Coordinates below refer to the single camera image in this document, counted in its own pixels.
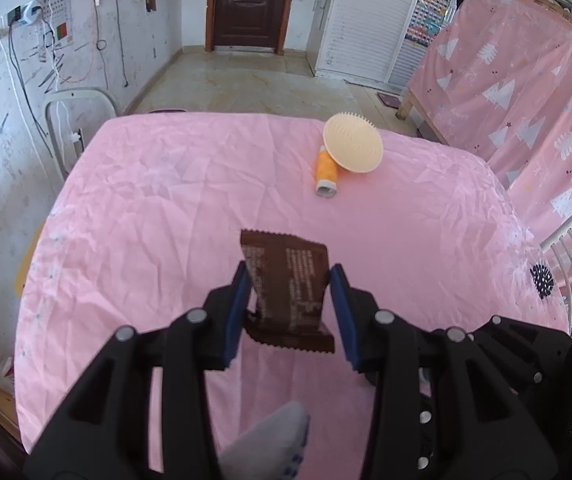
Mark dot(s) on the white power strip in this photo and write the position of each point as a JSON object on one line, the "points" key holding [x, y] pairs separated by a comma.
{"points": [[26, 14]]}

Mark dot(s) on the brown snack wrapper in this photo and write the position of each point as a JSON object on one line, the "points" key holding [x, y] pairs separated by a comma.
{"points": [[286, 290]]}

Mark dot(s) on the pink tablecloth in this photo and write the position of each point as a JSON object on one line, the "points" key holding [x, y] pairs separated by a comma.
{"points": [[166, 210]]}

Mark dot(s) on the grey sock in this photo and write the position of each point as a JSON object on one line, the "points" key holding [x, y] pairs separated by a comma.
{"points": [[266, 440]]}

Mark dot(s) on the white louvered wardrobe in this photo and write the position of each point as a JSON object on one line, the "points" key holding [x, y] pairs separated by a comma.
{"points": [[366, 20]]}

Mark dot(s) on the colourful chart poster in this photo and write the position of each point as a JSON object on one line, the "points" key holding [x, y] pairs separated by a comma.
{"points": [[428, 17]]}

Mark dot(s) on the small floor mat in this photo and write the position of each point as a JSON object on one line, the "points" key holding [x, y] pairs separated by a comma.
{"points": [[388, 99]]}

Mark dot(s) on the brown wall box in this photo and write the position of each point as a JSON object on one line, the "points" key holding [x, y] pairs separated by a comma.
{"points": [[151, 1]]}

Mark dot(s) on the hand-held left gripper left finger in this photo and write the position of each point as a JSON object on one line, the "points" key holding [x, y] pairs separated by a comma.
{"points": [[235, 320]]}

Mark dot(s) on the orange tube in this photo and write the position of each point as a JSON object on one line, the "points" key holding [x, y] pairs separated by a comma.
{"points": [[326, 175]]}

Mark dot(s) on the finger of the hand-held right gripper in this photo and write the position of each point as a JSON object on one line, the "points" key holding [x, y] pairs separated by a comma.
{"points": [[425, 425], [521, 350]]}

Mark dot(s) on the cream round brush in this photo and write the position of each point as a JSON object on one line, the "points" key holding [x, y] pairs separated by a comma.
{"points": [[353, 142]]}

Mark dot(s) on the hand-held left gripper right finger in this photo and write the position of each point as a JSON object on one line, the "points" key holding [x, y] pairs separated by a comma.
{"points": [[344, 312]]}

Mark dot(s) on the pink tree print curtain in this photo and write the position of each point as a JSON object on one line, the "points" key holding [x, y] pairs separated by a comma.
{"points": [[516, 95]]}

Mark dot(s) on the dark brown door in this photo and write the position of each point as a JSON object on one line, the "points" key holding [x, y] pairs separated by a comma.
{"points": [[248, 5]]}

